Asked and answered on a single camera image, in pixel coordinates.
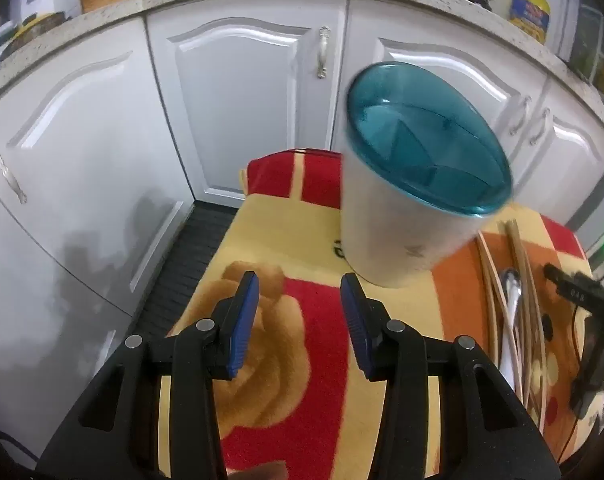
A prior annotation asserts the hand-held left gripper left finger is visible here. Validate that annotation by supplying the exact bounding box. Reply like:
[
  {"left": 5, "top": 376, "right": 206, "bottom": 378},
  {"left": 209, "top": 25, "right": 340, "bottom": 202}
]
[{"left": 34, "top": 270, "right": 260, "bottom": 480}]

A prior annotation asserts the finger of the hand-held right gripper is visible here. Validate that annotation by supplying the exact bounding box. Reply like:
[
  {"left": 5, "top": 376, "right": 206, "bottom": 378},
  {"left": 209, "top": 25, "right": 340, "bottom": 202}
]
[{"left": 544, "top": 262, "right": 604, "bottom": 307}]

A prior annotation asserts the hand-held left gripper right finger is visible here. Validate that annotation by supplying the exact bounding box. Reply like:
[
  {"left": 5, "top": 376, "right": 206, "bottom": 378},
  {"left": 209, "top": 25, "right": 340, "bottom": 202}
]
[{"left": 339, "top": 272, "right": 562, "bottom": 480}]

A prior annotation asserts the brown wooden chopstick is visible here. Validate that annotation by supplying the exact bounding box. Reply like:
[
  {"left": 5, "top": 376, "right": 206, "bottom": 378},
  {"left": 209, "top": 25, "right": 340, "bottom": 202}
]
[
  {"left": 510, "top": 219, "right": 545, "bottom": 361},
  {"left": 504, "top": 220, "right": 550, "bottom": 436}
]

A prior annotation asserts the white utensil holder teal rim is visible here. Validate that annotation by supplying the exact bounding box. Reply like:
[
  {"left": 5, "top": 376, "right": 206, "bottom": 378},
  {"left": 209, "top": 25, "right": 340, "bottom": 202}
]
[{"left": 339, "top": 61, "right": 513, "bottom": 289}]

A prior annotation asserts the steel spoon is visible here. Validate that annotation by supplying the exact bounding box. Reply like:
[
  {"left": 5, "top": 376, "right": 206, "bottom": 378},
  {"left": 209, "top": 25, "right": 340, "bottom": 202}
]
[{"left": 499, "top": 268, "right": 528, "bottom": 403}]

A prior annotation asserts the black ribbed mat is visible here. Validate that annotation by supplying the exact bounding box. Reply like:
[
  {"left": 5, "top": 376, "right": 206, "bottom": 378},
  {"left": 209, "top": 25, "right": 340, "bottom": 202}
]
[{"left": 127, "top": 200, "right": 239, "bottom": 342}]

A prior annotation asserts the red yellow printed blanket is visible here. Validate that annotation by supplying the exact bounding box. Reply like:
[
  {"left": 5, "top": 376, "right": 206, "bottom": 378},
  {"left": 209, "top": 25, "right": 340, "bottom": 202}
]
[{"left": 157, "top": 149, "right": 604, "bottom": 480}]

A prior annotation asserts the white cabinet door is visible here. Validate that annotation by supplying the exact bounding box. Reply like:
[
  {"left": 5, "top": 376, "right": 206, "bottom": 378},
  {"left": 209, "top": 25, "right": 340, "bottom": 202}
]
[
  {"left": 0, "top": 12, "right": 195, "bottom": 411},
  {"left": 504, "top": 80, "right": 604, "bottom": 243},
  {"left": 146, "top": 0, "right": 350, "bottom": 207},
  {"left": 332, "top": 0, "right": 550, "bottom": 161}
]

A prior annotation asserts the white glass door cabinet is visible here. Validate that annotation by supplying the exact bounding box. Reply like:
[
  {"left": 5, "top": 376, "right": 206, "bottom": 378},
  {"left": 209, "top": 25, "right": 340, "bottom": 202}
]
[{"left": 564, "top": 0, "right": 604, "bottom": 103}]

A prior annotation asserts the yellow cooking oil bottle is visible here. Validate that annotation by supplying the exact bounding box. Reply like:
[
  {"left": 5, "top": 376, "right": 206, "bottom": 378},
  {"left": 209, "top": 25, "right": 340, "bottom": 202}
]
[{"left": 506, "top": 0, "right": 553, "bottom": 44}]

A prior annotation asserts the metal cabinet handle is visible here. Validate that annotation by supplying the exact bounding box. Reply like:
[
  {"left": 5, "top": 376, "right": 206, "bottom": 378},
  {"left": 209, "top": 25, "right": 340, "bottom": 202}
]
[
  {"left": 528, "top": 108, "right": 551, "bottom": 146},
  {"left": 0, "top": 154, "right": 29, "bottom": 205},
  {"left": 508, "top": 97, "right": 531, "bottom": 136},
  {"left": 316, "top": 25, "right": 331, "bottom": 80}
]

